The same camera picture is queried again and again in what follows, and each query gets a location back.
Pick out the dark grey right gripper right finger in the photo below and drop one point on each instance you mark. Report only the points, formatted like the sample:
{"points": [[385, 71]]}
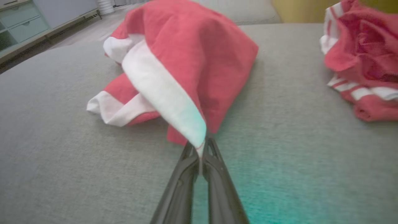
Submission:
{"points": [[224, 202]]}

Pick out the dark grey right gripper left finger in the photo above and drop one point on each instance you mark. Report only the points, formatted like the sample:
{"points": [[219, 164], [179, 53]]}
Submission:
{"points": [[177, 202]]}

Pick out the red shorts with white stripe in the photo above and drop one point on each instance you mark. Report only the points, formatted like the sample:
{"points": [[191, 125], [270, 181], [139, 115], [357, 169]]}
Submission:
{"points": [[199, 46]]}

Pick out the red and white basketball jersey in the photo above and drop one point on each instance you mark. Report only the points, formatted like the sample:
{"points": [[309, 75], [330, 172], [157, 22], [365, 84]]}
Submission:
{"points": [[363, 56]]}

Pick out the long grey sofa seat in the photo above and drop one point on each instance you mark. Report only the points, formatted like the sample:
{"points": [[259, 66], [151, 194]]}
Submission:
{"points": [[245, 12]]}

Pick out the large yellow sofa back cushion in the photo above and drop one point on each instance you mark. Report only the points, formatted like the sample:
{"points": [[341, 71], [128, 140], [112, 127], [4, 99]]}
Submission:
{"points": [[301, 11]]}

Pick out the white ribbed cylinder appliance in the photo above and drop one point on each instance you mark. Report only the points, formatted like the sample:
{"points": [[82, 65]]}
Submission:
{"points": [[105, 6]]}

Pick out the grey and green tv cabinet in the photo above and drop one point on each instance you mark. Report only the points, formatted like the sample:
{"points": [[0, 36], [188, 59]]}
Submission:
{"points": [[25, 25]]}

